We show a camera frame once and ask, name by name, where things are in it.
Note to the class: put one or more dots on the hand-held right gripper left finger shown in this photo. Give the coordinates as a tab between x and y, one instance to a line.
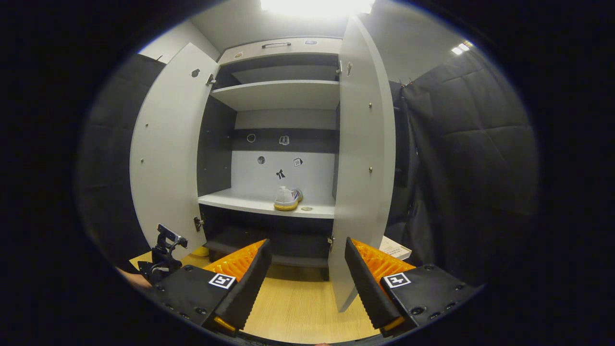
251	283

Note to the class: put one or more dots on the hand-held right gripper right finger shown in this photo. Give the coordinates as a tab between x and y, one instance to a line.
367	288

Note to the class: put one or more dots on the white canvas shoe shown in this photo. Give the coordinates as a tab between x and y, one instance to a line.
287	198

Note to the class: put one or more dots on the grey shoe cabinet door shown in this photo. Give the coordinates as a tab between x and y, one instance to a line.
360	144
168	144

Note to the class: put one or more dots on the grey shoe cabinet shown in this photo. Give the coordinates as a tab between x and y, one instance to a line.
278	93

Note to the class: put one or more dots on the white booklet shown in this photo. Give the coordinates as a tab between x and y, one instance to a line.
395	249

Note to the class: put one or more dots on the black backdrop cloth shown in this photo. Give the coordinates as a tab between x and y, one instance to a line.
475	144

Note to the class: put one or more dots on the small ceiling light panel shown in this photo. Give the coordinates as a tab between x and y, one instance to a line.
461	48

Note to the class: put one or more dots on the large ceiling light panel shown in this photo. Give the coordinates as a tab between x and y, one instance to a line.
317	5

